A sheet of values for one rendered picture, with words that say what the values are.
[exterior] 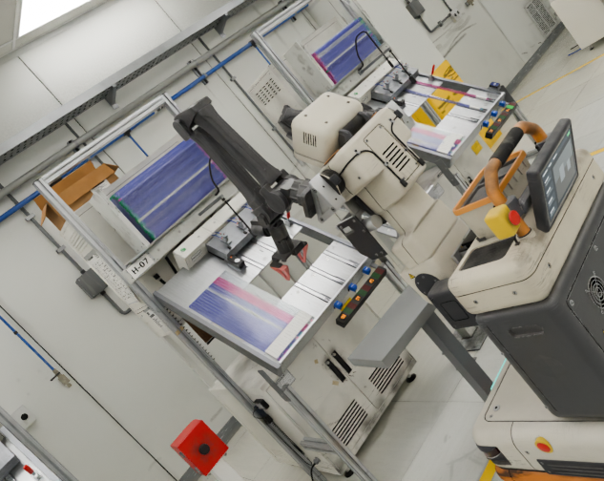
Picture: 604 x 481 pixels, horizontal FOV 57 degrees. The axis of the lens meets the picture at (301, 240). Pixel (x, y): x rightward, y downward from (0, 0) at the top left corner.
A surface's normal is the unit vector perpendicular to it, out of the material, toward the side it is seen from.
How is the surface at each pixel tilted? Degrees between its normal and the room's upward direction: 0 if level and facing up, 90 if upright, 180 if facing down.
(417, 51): 90
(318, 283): 45
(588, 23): 90
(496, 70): 90
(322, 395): 90
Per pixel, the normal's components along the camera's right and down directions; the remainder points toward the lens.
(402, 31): 0.48, -0.23
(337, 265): -0.12, -0.69
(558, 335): -0.56, 0.61
